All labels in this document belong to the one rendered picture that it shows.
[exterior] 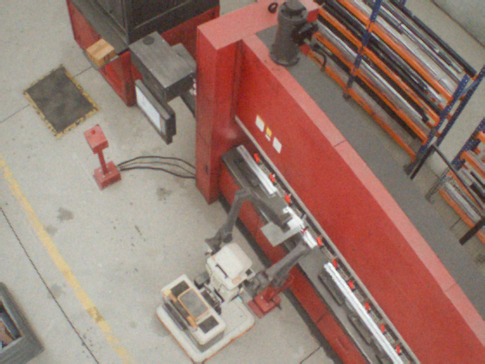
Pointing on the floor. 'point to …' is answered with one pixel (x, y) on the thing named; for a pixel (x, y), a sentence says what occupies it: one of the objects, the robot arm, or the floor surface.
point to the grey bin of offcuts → (16, 332)
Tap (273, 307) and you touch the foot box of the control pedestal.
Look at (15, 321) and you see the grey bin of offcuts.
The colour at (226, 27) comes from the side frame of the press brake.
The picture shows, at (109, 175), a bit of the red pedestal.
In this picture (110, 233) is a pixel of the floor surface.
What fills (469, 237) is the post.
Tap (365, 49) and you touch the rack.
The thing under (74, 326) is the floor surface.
